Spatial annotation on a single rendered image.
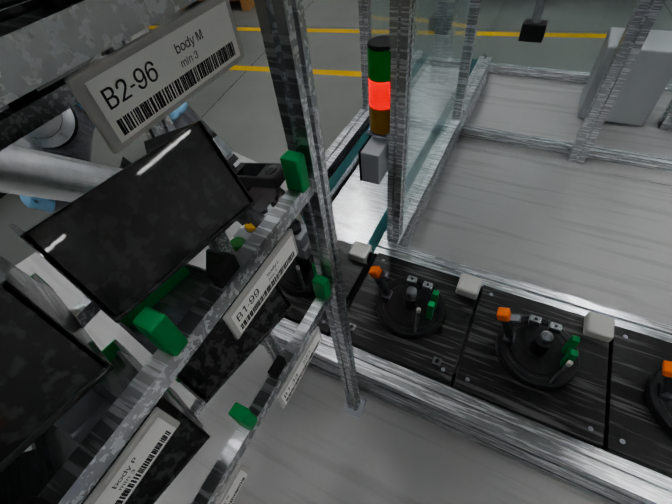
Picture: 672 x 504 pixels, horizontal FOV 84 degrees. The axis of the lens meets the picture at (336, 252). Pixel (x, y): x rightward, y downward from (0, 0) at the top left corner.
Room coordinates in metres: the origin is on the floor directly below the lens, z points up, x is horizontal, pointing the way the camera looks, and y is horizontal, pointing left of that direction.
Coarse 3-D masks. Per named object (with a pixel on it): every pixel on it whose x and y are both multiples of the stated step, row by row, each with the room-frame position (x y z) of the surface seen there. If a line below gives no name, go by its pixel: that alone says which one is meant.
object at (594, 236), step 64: (448, 192) 0.85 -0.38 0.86; (512, 192) 0.80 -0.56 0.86; (576, 192) 0.76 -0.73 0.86; (640, 192) 0.72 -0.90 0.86; (448, 256) 0.60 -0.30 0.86; (512, 256) 0.57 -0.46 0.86; (576, 256) 0.54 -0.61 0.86; (640, 256) 0.51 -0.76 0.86; (256, 384) 0.33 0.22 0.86; (320, 384) 0.31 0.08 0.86; (256, 448) 0.20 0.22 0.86; (320, 448) 0.18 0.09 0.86; (384, 448) 0.16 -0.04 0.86; (448, 448) 0.15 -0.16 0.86
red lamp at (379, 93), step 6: (372, 84) 0.62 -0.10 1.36; (378, 84) 0.61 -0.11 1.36; (384, 84) 0.61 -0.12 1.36; (372, 90) 0.62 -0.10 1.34; (378, 90) 0.61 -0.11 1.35; (384, 90) 0.61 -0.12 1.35; (372, 96) 0.62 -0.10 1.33; (378, 96) 0.61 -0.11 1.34; (384, 96) 0.61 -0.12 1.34; (372, 102) 0.62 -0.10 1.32; (378, 102) 0.61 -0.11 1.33; (384, 102) 0.61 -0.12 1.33; (378, 108) 0.61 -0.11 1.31; (384, 108) 0.61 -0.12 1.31
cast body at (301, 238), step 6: (294, 222) 0.55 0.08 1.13; (288, 228) 0.53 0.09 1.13; (294, 228) 0.53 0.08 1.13; (300, 228) 0.53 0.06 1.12; (306, 228) 0.54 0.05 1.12; (294, 234) 0.52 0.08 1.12; (300, 234) 0.52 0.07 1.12; (306, 234) 0.52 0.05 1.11; (300, 240) 0.51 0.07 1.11; (306, 240) 0.52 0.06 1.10; (300, 246) 0.51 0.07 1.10; (306, 246) 0.51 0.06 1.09; (300, 252) 0.51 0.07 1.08; (306, 252) 0.50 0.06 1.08; (306, 258) 0.50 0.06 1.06
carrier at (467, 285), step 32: (384, 256) 0.55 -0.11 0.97; (416, 288) 0.43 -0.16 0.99; (448, 288) 0.43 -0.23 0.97; (480, 288) 0.41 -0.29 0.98; (352, 320) 0.39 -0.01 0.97; (384, 320) 0.37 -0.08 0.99; (416, 320) 0.33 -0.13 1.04; (448, 320) 0.36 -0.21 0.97; (384, 352) 0.31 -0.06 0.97; (416, 352) 0.30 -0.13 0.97; (448, 352) 0.29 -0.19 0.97; (448, 384) 0.23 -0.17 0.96
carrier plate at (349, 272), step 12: (348, 252) 0.58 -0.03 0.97; (372, 252) 0.57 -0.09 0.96; (348, 264) 0.54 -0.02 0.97; (360, 264) 0.53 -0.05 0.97; (348, 276) 0.51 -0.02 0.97; (360, 276) 0.51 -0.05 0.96; (348, 288) 0.47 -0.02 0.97; (288, 300) 0.46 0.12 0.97; (300, 300) 0.46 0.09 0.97; (312, 300) 0.46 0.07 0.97; (348, 300) 0.45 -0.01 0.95; (288, 312) 0.43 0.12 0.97; (300, 312) 0.43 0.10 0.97; (324, 312) 0.42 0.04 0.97; (324, 324) 0.39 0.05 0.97
